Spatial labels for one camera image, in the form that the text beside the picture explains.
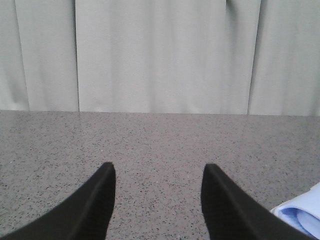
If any light blue slipper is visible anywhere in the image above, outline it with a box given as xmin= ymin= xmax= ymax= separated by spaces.
xmin=270 ymin=183 xmax=320 ymax=239

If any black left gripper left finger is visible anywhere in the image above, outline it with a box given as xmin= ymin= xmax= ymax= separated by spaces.
xmin=3 ymin=162 xmax=116 ymax=240

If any pale grey-green curtain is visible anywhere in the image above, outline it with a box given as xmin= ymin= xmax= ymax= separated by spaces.
xmin=0 ymin=0 xmax=320 ymax=116

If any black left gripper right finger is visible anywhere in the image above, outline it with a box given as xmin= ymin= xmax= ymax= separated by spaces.
xmin=201 ymin=163 xmax=312 ymax=240

